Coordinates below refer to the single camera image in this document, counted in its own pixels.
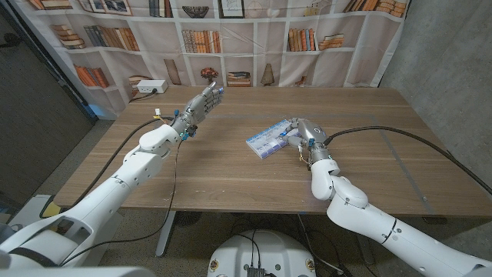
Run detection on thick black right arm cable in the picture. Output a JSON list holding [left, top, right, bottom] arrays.
[[324, 125, 492, 195]]

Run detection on printed bookshelf backdrop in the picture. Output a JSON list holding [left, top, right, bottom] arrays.
[[11, 0, 411, 116]]

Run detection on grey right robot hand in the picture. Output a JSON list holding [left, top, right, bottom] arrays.
[[279, 117, 332, 165]]

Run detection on white and yellow floor box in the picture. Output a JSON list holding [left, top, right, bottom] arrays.
[[9, 194, 65, 228]]

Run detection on white power strip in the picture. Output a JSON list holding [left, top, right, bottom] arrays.
[[136, 79, 169, 95]]

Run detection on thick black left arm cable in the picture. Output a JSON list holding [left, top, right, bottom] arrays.
[[71, 116, 174, 209]]

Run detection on grey table leg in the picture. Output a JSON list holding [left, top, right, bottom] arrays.
[[355, 234, 376, 265], [155, 210, 178, 258]]

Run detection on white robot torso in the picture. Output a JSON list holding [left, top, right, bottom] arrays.
[[207, 229, 319, 277]]

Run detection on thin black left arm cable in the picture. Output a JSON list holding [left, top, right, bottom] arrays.
[[59, 138, 184, 267]]

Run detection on black power strip cord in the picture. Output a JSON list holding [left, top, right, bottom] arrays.
[[128, 88, 158, 104]]

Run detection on blue floor object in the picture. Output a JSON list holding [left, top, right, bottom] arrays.
[[90, 103, 116, 121]]

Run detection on blue weekly pill organizer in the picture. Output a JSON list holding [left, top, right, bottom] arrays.
[[245, 118, 304, 160]]

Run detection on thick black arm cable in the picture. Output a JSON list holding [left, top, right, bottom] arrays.
[[71, 116, 174, 209], [324, 125, 492, 195]]

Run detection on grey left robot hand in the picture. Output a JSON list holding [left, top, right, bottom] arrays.
[[171, 81, 224, 140]]

